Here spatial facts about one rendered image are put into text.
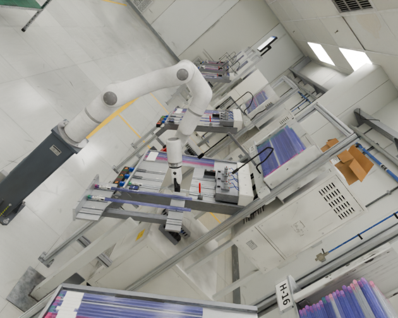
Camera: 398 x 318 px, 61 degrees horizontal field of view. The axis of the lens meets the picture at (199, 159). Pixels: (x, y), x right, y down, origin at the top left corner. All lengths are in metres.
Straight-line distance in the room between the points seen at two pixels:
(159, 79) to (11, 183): 1.07
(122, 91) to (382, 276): 1.36
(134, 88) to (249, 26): 8.87
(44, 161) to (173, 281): 1.07
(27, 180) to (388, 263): 1.83
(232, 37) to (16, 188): 8.94
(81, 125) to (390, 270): 1.54
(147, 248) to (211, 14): 8.95
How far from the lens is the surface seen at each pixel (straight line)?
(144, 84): 1.79
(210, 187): 2.13
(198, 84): 1.79
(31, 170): 2.15
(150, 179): 2.15
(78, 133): 1.96
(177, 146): 1.88
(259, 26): 10.55
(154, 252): 2.17
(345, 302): 1.06
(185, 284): 2.29
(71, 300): 1.33
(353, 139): 1.86
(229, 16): 10.51
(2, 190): 2.30
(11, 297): 2.18
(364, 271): 1.15
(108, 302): 1.30
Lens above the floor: 1.72
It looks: 17 degrees down
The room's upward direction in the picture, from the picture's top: 52 degrees clockwise
